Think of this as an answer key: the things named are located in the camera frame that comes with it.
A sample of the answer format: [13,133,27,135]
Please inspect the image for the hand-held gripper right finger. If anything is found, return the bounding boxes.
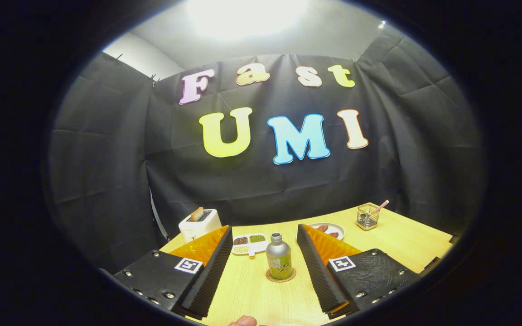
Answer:
[296,224,425,320]

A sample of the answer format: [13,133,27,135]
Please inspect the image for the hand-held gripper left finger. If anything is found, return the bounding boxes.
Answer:
[102,225,233,320]

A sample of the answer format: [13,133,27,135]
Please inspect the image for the round cork coaster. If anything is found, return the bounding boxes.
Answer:
[266,267,297,283]

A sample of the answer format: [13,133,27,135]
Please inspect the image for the silver green juice bottle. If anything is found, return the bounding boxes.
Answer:
[266,233,292,280]

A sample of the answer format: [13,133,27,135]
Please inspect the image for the white toaster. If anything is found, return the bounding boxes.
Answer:
[179,209,222,243]

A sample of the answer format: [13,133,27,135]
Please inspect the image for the white oval plate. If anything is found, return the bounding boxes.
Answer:
[309,222,346,240]

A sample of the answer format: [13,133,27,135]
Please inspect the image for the white divided bean dish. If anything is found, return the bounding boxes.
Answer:
[232,233,271,258]

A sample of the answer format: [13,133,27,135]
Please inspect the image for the light wooden table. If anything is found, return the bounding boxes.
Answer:
[159,202,453,326]

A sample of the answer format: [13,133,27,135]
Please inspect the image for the black backdrop cloth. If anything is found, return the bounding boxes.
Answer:
[46,25,486,274]

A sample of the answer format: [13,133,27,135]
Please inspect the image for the wire mesh holder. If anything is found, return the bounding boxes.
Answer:
[356,203,381,231]

